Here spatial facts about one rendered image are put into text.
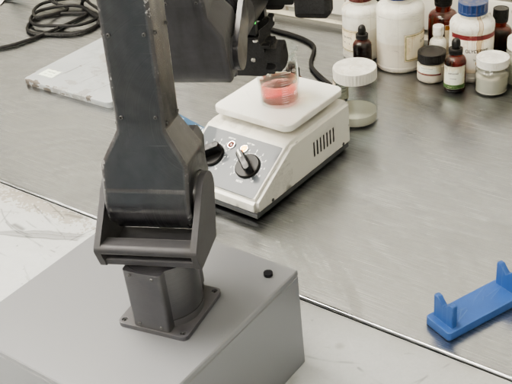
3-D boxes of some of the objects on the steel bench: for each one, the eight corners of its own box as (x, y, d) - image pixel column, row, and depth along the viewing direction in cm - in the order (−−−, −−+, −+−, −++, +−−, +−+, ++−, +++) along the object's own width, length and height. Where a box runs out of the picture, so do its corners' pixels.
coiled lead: (-2, 78, 142) (-10, 47, 140) (-95, 51, 157) (-104, 22, 154) (139, 7, 165) (133, -21, 162) (45, -11, 179) (39, -37, 176)
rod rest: (449, 343, 81) (449, 313, 79) (424, 323, 83) (425, 294, 81) (526, 300, 85) (529, 271, 83) (501, 283, 87) (503, 254, 85)
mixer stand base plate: (110, 109, 129) (109, 103, 128) (22, 84, 140) (20, 78, 139) (232, 36, 148) (231, 30, 148) (146, 18, 159) (145, 13, 159)
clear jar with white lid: (384, 112, 120) (383, 59, 116) (369, 132, 116) (368, 78, 112) (344, 107, 123) (341, 54, 118) (328, 126, 118) (324, 72, 114)
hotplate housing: (258, 223, 100) (252, 164, 96) (176, 193, 107) (166, 136, 103) (361, 140, 114) (360, 85, 110) (282, 118, 121) (277, 65, 117)
